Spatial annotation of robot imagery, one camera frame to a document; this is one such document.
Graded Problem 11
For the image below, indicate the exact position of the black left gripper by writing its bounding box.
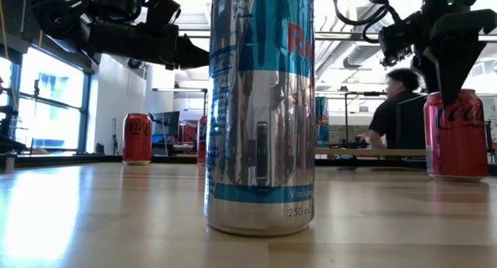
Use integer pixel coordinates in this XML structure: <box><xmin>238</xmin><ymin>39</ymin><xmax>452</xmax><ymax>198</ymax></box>
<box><xmin>137</xmin><ymin>23</ymin><xmax>210</xmax><ymax>71</ymax></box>

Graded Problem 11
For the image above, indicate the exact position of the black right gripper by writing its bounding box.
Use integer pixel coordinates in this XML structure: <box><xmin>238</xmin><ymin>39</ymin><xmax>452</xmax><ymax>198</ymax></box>
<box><xmin>411</xmin><ymin>5</ymin><xmax>497</xmax><ymax>109</ymax></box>

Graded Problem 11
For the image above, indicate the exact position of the red Coca-Cola can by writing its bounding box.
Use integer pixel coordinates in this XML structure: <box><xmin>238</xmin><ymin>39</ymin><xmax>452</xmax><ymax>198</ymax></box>
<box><xmin>422</xmin><ymin>89</ymin><xmax>489</xmax><ymax>183</ymax></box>
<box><xmin>122</xmin><ymin>113</ymin><xmax>154</xmax><ymax>166</ymax></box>
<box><xmin>196</xmin><ymin>115</ymin><xmax>208</xmax><ymax>166</ymax></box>

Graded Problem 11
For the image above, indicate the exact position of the blue silver Red Bull can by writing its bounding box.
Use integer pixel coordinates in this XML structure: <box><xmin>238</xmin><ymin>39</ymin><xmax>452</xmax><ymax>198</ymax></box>
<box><xmin>315</xmin><ymin>96</ymin><xmax>330</xmax><ymax>148</ymax></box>
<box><xmin>203</xmin><ymin>0</ymin><xmax>316</xmax><ymax>238</ymax></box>

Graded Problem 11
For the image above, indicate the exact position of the wooden shelf board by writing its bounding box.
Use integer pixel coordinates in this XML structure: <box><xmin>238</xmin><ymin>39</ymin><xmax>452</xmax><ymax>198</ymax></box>
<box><xmin>315</xmin><ymin>148</ymin><xmax>427</xmax><ymax>158</ymax></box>

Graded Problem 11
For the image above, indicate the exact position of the hanging light bar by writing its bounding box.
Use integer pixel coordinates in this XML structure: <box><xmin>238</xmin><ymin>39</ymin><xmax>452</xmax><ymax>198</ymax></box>
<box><xmin>151</xmin><ymin>87</ymin><xmax>207</xmax><ymax>93</ymax></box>

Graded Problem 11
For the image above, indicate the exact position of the person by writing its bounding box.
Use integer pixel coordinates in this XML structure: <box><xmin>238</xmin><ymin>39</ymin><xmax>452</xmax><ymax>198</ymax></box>
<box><xmin>367</xmin><ymin>68</ymin><xmax>422</xmax><ymax>151</ymax></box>

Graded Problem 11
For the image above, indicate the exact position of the bright window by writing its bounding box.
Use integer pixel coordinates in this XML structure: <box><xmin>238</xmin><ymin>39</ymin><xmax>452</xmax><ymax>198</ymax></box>
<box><xmin>15</xmin><ymin>46</ymin><xmax>93</xmax><ymax>155</ymax></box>

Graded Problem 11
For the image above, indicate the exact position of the black tripod stand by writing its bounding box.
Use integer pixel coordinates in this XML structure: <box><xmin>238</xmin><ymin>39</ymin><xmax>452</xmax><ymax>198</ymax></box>
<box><xmin>30</xmin><ymin>78</ymin><xmax>42</xmax><ymax>155</ymax></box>

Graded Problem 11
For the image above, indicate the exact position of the dark background equipment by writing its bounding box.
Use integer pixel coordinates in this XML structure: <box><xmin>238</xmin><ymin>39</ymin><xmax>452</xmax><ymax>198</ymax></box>
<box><xmin>0</xmin><ymin>104</ymin><xmax>19</xmax><ymax>174</ymax></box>

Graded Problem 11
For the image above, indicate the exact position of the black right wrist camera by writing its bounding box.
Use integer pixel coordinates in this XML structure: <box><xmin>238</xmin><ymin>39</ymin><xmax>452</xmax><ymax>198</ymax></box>
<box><xmin>378</xmin><ymin>11</ymin><xmax>424</xmax><ymax>67</ymax></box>

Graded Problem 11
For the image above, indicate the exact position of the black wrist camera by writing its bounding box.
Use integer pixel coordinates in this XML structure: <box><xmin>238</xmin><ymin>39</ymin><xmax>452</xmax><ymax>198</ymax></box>
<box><xmin>378</xmin><ymin>11</ymin><xmax>424</xmax><ymax>67</ymax></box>
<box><xmin>145</xmin><ymin>0</ymin><xmax>182</xmax><ymax>26</ymax></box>

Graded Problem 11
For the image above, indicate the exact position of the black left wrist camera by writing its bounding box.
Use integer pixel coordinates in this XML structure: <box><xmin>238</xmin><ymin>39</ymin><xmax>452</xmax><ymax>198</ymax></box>
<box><xmin>145</xmin><ymin>0</ymin><xmax>182</xmax><ymax>26</ymax></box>

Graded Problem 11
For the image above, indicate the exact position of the black aluminium table frame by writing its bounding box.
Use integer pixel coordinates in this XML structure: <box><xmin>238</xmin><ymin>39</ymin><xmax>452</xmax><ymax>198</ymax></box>
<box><xmin>0</xmin><ymin>153</ymin><xmax>497</xmax><ymax>172</ymax></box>

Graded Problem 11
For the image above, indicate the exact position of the black metal shelf frame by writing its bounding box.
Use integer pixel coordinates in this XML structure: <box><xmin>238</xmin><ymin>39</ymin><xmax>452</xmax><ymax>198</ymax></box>
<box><xmin>315</xmin><ymin>89</ymin><xmax>389</xmax><ymax>147</ymax></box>

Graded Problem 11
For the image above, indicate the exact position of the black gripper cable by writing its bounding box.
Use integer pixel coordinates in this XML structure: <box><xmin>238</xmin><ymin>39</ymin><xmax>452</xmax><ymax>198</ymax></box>
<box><xmin>332</xmin><ymin>0</ymin><xmax>391</xmax><ymax>44</ymax></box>

